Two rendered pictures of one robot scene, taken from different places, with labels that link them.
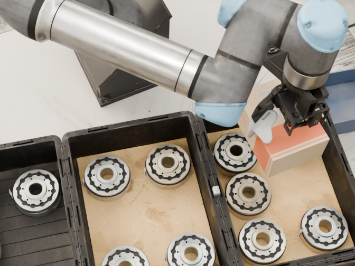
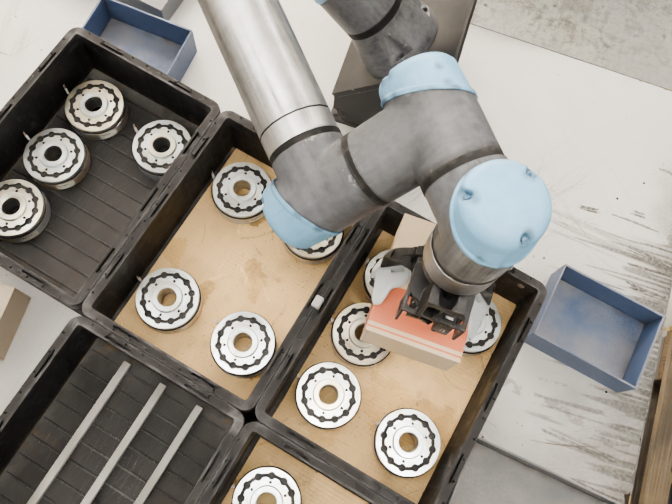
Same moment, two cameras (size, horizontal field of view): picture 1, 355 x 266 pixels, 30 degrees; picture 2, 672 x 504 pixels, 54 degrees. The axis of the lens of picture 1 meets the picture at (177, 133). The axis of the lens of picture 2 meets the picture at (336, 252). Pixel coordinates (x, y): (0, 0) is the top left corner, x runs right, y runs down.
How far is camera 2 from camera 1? 55 cm
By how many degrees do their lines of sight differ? 17
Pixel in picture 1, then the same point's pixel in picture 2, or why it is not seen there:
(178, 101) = not seen: hidden behind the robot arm
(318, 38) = (464, 227)
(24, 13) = not seen: outside the picture
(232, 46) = (359, 141)
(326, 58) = (469, 265)
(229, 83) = (319, 188)
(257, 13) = (424, 120)
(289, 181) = not seen: hidden behind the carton
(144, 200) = (258, 247)
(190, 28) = (499, 111)
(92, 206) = (204, 208)
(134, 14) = (418, 39)
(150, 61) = (251, 77)
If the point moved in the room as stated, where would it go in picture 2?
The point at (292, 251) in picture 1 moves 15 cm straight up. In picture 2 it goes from (353, 433) to (362, 429)
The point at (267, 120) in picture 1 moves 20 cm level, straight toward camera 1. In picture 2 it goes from (394, 277) to (239, 359)
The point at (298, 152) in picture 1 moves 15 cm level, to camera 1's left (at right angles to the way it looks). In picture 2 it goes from (406, 344) to (320, 257)
